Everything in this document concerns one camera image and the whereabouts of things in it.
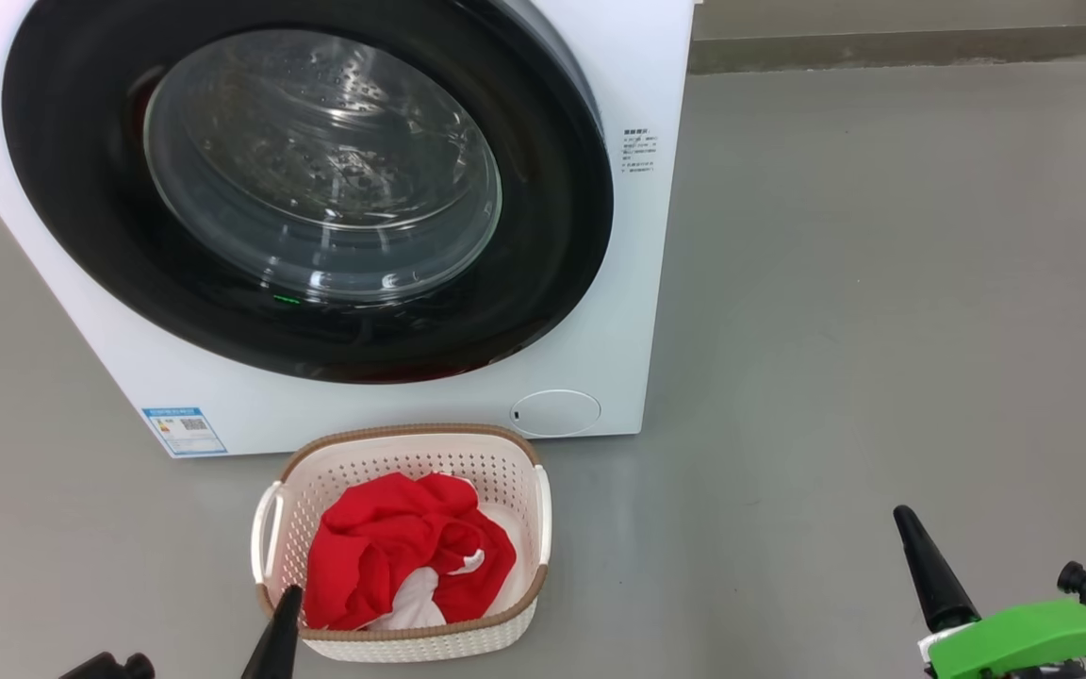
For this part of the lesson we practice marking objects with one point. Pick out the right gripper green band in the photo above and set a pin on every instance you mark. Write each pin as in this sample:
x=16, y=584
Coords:
x=1024, y=637

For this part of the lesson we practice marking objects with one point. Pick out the blue energy label sticker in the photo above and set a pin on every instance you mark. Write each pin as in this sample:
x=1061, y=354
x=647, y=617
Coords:
x=185, y=432

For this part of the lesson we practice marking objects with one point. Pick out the cream perforated laundry basket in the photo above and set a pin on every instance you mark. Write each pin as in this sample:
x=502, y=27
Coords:
x=392, y=457

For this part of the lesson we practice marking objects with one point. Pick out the red and white garment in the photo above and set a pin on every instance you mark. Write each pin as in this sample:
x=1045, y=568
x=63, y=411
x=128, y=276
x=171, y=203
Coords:
x=383, y=538

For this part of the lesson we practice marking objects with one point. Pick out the round white filter cover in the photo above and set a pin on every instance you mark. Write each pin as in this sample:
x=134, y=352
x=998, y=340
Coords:
x=557, y=413

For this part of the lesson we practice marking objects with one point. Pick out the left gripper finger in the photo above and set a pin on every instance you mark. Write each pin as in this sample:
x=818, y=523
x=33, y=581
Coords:
x=277, y=641

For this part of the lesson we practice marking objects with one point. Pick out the white washing machine body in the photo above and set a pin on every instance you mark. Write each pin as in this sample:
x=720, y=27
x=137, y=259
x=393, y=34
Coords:
x=364, y=405

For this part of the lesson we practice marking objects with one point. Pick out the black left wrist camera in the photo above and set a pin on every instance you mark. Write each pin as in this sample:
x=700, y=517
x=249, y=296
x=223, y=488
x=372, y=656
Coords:
x=105, y=668

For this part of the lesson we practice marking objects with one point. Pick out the black round washing machine door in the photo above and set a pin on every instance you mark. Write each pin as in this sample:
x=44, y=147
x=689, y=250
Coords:
x=552, y=236

